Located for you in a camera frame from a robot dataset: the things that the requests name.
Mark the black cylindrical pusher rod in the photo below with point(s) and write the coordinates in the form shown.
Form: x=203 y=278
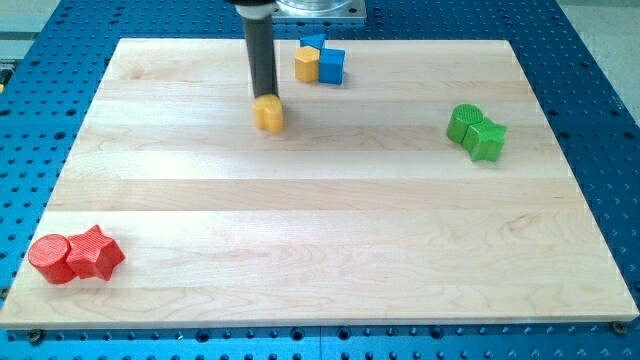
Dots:
x=258 y=32

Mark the green cylinder block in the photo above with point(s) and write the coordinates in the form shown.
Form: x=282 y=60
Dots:
x=462 y=117

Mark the red star block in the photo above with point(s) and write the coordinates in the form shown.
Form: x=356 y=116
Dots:
x=93 y=254

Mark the blue cube block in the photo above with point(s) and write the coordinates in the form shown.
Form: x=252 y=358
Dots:
x=331 y=66

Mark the green star block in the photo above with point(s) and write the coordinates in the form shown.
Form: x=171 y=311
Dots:
x=484 y=140

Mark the red cylinder block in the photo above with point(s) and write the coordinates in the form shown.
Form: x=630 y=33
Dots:
x=48 y=255

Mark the blue triangle block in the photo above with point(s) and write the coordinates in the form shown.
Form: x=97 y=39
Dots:
x=316 y=41

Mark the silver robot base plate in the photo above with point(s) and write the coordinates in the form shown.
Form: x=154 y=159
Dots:
x=320 y=9

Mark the yellow heart block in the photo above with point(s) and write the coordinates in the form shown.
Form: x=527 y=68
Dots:
x=268 y=113

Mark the light wooden board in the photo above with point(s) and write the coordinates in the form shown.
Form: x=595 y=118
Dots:
x=361 y=212

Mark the yellow hexagon block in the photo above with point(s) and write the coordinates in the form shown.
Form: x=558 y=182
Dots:
x=307 y=64

